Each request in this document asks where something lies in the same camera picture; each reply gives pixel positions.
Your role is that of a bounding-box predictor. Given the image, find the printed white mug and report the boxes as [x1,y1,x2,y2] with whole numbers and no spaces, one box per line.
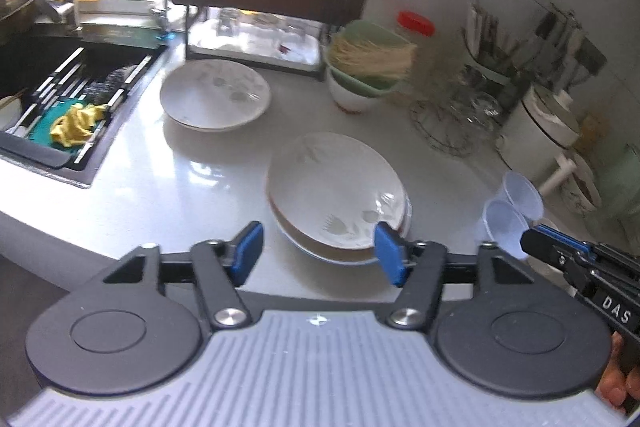
[560,152,604,212]

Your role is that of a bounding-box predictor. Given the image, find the pale green kettle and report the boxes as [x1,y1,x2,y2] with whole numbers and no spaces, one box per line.
[597,142,640,219]

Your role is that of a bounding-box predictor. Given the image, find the wire glass rack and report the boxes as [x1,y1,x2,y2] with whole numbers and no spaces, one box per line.
[409,97,501,156]

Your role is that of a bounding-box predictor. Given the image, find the person's right hand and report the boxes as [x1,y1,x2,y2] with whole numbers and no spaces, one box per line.
[595,332,640,418]

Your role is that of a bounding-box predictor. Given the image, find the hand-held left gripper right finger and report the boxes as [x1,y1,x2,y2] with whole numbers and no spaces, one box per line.
[375,222,536,333]

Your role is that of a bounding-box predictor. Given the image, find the knife holder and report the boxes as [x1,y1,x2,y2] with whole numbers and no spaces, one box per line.
[520,7,608,94]

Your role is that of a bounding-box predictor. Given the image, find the black scrub brush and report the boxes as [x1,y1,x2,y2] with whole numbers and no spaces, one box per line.
[82,64,144,104]

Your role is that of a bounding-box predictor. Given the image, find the dark pan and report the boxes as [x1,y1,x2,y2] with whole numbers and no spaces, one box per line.
[0,0,57,34]

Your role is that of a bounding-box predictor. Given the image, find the yellow cloth on teal tray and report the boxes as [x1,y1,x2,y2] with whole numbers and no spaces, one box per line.
[27,102,109,154]

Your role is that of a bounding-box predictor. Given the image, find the sink drain rack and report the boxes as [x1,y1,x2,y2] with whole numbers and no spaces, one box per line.
[0,47,154,172]

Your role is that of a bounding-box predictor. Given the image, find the round white leaf-print plate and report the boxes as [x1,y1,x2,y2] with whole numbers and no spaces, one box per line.
[159,59,272,132]

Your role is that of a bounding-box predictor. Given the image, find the utensil holder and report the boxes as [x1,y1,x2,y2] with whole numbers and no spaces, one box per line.
[460,2,522,82]

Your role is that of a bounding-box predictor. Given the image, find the white electric pot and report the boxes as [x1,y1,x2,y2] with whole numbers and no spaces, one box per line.
[497,82,585,198]

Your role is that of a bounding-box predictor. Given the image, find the red-lidded jar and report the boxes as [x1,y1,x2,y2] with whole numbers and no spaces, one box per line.
[395,10,436,54]

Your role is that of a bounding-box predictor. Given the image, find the pale green bowl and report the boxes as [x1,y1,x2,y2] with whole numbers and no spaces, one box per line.
[325,19,418,98]

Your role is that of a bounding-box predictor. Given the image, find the translucent plastic cup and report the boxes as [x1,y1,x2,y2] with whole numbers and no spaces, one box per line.
[482,199,531,261]
[502,171,545,222]

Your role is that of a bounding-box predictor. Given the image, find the white drip tray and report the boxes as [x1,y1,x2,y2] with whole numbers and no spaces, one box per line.
[190,19,323,68]

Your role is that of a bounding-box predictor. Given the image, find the clear glass cup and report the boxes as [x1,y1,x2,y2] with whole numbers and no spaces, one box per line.
[450,89,504,128]

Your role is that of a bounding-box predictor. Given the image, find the white bowl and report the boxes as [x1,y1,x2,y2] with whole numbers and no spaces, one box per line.
[327,69,387,114]

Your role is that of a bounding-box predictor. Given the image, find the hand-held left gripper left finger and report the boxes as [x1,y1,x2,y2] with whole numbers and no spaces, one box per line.
[102,221,265,331]

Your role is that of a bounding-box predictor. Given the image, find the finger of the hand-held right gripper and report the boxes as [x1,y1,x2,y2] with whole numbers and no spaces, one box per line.
[520,223,598,270]

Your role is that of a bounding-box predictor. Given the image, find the oval brown-rimmed plate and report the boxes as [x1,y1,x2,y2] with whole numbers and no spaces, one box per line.
[268,189,415,266]

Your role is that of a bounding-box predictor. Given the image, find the black sink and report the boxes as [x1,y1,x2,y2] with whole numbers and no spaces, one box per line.
[0,24,169,190]

